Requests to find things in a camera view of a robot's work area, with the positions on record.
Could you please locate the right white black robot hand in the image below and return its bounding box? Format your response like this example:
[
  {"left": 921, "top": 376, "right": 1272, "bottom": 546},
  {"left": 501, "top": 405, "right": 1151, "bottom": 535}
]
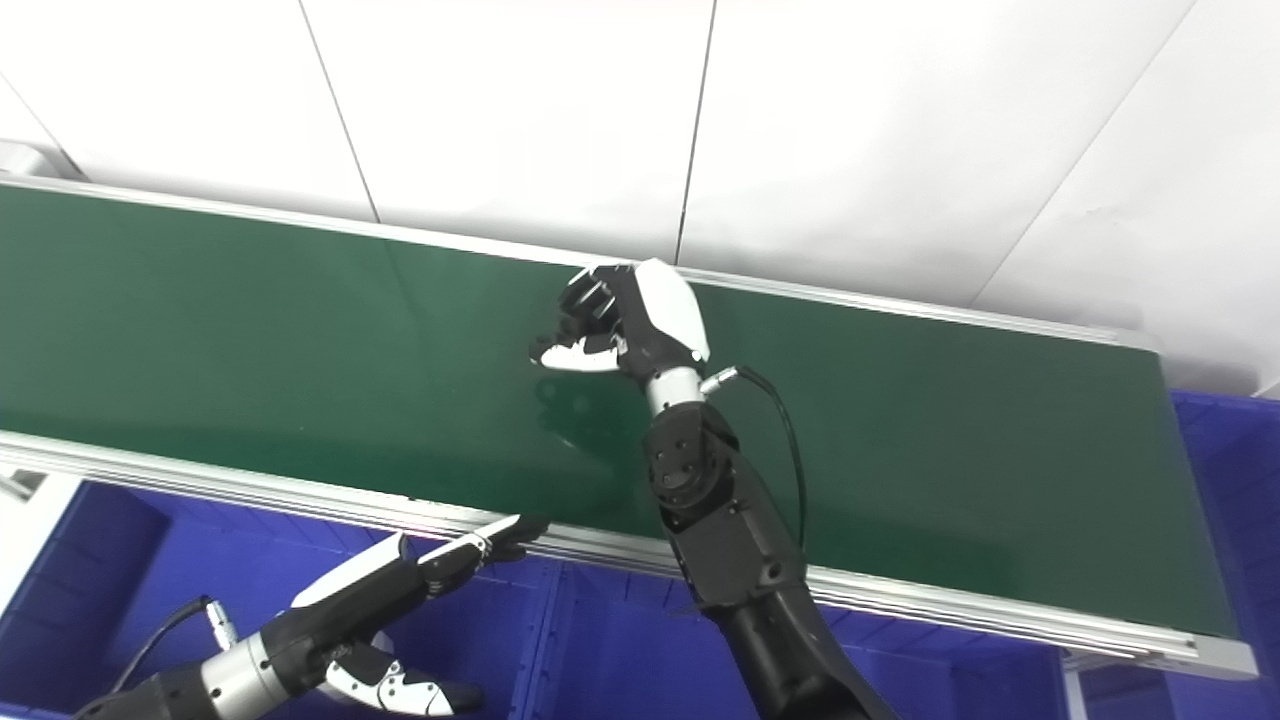
[{"left": 528, "top": 258, "right": 711, "bottom": 386}]

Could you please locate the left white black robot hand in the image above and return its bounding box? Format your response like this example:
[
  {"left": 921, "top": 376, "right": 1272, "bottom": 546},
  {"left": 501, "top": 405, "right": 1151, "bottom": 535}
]
[{"left": 262, "top": 514, "right": 551, "bottom": 717}]

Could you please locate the green conveyor belt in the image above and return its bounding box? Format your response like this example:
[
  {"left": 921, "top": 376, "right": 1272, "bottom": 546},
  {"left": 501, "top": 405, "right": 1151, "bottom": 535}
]
[
  {"left": 0, "top": 140, "right": 1259, "bottom": 681},
  {"left": 0, "top": 185, "right": 1236, "bottom": 639}
]

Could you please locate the large blue plastic bin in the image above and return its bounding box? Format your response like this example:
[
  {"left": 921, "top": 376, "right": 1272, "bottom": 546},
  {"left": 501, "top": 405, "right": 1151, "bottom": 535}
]
[{"left": 1070, "top": 388, "right": 1280, "bottom": 720}]

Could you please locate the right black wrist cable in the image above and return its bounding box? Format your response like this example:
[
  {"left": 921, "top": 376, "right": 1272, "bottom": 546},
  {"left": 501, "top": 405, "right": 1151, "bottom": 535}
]
[{"left": 698, "top": 365, "right": 809, "bottom": 551}]

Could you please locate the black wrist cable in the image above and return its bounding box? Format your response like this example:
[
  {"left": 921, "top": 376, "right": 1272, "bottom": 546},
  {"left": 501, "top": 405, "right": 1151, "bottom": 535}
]
[
  {"left": 110, "top": 596, "right": 241, "bottom": 696},
  {"left": 698, "top": 365, "right": 809, "bottom": 551}
]

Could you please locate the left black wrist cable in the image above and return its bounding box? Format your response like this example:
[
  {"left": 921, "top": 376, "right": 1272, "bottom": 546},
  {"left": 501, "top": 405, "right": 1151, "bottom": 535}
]
[{"left": 110, "top": 596, "right": 241, "bottom": 696}]

